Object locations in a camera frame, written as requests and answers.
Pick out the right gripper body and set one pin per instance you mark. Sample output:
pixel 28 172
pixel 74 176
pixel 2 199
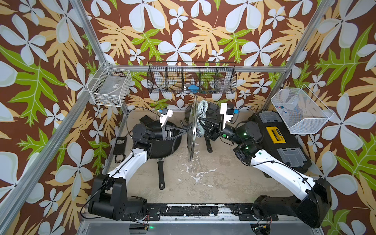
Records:
pixel 215 137

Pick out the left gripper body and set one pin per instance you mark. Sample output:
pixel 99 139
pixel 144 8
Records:
pixel 164 136

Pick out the glass pot lid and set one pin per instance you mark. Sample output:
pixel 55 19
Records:
pixel 192 128

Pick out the green microfibre cloth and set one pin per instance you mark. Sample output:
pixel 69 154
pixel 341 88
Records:
pixel 201 113

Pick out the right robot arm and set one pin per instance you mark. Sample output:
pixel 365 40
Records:
pixel 311 199

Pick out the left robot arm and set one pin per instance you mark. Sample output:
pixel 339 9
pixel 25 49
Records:
pixel 109 197

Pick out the small pan with lid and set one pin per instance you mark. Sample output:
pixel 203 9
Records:
pixel 212 112

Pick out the large black frying pan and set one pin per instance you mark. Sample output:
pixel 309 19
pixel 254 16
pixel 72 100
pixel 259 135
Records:
pixel 156 149

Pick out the black power adapter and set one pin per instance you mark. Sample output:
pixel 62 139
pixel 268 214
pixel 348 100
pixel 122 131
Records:
pixel 120 145

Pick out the black yellow toolbox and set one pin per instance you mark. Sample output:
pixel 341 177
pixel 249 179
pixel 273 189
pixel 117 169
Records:
pixel 276 139

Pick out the white mesh basket right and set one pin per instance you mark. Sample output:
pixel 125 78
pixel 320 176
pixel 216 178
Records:
pixel 302 111

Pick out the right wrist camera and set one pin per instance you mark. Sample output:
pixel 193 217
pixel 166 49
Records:
pixel 227 112

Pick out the black wire basket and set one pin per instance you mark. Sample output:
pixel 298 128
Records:
pixel 191 77

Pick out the white wire basket left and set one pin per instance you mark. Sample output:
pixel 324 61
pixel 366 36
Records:
pixel 109 86

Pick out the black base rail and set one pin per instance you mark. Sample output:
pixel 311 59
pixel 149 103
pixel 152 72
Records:
pixel 241 211

